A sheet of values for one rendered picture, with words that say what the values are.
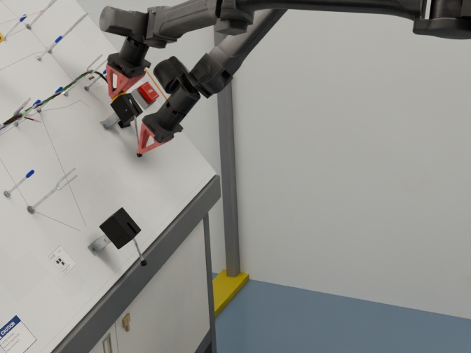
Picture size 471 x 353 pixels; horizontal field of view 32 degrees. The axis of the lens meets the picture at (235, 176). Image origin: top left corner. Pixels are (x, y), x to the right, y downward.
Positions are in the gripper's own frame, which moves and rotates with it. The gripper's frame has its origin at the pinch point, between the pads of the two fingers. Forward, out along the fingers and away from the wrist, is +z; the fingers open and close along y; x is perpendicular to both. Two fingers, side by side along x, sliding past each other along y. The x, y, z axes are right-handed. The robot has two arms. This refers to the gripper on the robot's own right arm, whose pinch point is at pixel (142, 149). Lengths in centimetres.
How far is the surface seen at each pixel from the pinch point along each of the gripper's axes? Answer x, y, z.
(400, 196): 51, -129, 8
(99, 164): -2.1, 11.9, 3.8
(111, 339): 28.9, 28.3, 21.0
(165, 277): 24.3, -1.3, 20.8
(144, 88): -15.1, -18.5, -2.2
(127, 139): -5.4, -3.6, 3.2
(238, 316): 42, -107, 82
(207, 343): 42, -30, 46
